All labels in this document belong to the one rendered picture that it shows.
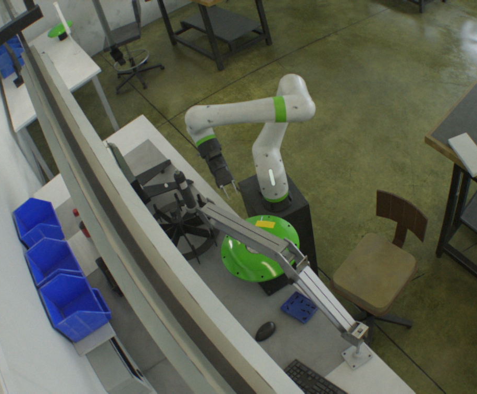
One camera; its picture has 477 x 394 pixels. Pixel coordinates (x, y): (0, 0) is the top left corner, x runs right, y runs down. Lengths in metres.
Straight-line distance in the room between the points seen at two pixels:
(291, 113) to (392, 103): 2.28
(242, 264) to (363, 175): 1.82
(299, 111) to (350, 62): 2.74
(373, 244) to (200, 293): 1.79
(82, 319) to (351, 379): 1.06
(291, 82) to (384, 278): 1.03
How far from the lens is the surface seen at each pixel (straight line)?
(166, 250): 0.81
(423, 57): 4.90
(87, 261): 2.44
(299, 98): 2.02
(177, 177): 1.70
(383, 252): 2.44
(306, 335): 1.92
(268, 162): 2.27
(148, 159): 2.71
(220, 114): 1.98
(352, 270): 2.39
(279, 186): 2.29
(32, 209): 2.25
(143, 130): 2.93
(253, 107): 1.99
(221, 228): 1.70
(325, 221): 3.34
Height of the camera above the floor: 2.68
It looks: 49 degrees down
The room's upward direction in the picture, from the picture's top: 18 degrees counter-clockwise
